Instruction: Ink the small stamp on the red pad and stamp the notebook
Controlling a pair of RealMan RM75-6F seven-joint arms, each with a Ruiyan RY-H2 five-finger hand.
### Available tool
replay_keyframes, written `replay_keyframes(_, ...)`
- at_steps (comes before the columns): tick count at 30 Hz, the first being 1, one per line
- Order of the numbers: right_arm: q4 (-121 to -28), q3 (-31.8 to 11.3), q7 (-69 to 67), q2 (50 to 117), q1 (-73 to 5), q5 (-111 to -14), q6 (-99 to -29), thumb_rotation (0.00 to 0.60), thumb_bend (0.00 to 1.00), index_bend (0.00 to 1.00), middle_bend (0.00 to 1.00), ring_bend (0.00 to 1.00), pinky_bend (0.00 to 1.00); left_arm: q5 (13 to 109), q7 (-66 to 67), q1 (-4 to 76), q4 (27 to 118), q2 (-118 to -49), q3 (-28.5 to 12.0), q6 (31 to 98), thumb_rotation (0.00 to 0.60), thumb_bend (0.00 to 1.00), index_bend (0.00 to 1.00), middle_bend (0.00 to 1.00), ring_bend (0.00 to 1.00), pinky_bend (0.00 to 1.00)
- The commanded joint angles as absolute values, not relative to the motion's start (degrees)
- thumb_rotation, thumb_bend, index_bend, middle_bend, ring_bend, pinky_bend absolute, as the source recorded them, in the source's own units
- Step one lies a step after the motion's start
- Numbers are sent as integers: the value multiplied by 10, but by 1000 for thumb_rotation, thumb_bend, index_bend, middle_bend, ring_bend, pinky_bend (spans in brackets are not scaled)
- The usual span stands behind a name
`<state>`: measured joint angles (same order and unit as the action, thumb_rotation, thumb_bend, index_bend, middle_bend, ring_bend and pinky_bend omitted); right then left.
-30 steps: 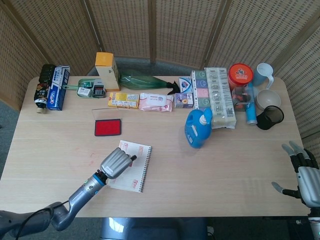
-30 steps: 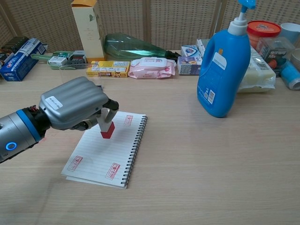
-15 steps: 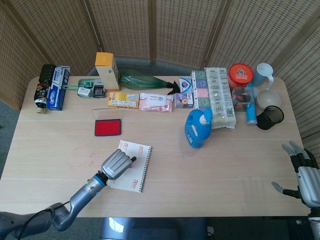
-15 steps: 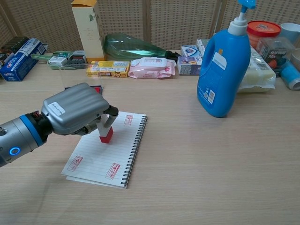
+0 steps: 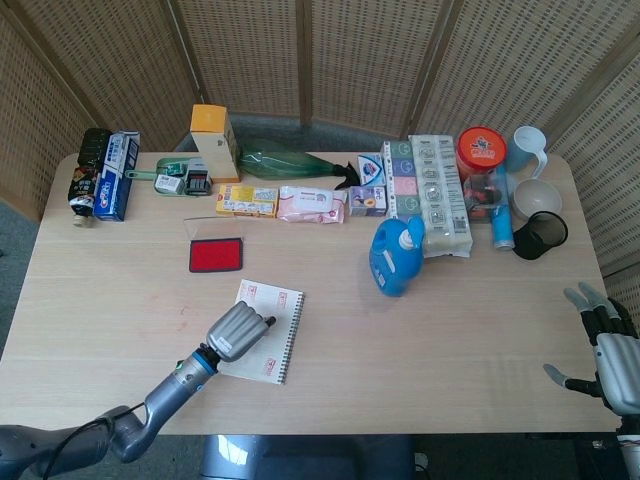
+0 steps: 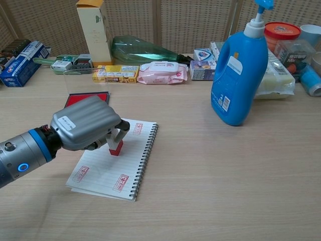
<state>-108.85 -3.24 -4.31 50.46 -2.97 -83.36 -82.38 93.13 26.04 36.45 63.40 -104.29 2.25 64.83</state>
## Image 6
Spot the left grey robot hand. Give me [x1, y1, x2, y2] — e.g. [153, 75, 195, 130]
[50, 95, 130, 151]

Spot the red white stamp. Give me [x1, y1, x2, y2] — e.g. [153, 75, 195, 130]
[106, 133, 124, 157]

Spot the white spiral lined notebook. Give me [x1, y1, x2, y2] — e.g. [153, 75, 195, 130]
[65, 117, 158, 202]

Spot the red ink pad clear lid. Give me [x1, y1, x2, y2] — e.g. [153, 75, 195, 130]
[64, 68, 111, 109]

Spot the yellow printed flat box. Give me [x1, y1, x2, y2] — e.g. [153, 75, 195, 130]
[92, 65, 140, 84]

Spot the grey black date stamper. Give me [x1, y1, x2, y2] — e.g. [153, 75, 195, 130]
[72, 54, 94, 70]

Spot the small white green box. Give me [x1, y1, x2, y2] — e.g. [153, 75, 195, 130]
[51, 60, 72, 71]

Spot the blue toothpaste box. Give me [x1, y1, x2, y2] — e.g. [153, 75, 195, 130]
[0, 40, 52, 87]

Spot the green plastic spray bottle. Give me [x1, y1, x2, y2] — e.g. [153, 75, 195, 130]
[111, 36, 194, 65]

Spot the tall cream carton orange top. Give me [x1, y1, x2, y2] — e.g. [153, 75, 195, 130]
[76, 0, 113, 68]

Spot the pink wet wipes pack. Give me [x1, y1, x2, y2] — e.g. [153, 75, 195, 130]
[136, 61, 189, 85]

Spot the dark drink bottle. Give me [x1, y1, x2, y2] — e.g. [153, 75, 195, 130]
[0, 39, 32, 71]

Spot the purple small soap box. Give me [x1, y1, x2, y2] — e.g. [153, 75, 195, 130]
[189, 60, 218, 81]

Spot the wicker folding screen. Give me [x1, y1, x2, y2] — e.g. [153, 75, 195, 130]
[0, 0, 321, 58]

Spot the blue white soap box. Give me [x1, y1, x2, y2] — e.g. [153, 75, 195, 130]
[193, 48, 217, 62]

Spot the blue detergent pump bottle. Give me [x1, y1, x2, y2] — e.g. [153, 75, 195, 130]
[210, 0, 274, 127]

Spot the long white vacuum rice pack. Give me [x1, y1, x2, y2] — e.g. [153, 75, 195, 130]
[255, 49, 296, 100]

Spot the orange lid snack jar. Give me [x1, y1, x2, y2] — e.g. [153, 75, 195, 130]
[263, 22, 301, 51]

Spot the clear plastic snack box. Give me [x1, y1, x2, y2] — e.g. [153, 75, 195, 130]
[273, 39, 317, 82]

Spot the blue cylindrical tube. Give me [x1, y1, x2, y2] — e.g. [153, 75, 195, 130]
[300, 64, 321, 97]

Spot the beige bowl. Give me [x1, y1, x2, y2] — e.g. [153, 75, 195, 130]
[310, 51, 321, 66]

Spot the light blue mug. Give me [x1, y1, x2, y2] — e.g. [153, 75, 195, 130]
[300, 24, 321, 48]

